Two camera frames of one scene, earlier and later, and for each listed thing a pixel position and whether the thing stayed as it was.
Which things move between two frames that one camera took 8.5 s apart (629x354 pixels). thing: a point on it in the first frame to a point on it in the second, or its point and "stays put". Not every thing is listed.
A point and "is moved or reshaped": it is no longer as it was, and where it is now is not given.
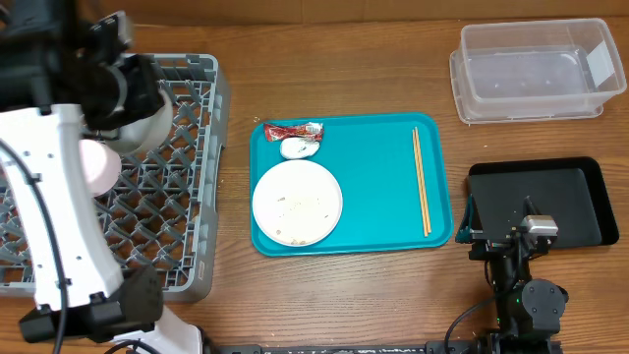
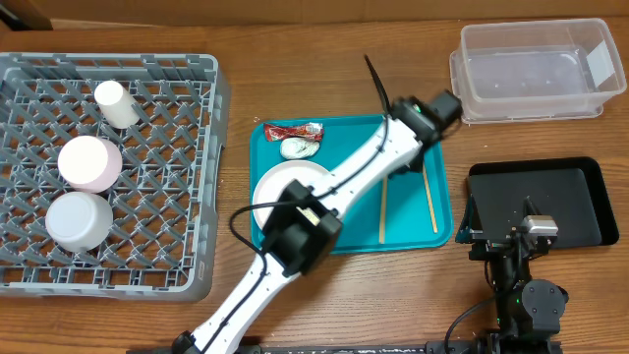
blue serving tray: x=395 y=172 stays put
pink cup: x=101 y=164 stays put
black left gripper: x=136 y=86 to x=416 y=161
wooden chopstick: x=423 y=180 is moved or reshaped
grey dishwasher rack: x=162 y=211 stays put
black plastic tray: x=570 y=191 stays put
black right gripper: x=469 y=232 stays put
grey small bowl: x=143 y=135 is moved or reshaped
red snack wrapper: x=310 y=131 stays put
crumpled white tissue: x=299 y=147 stays put
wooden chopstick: x=420 y=186 to x=383 y=210
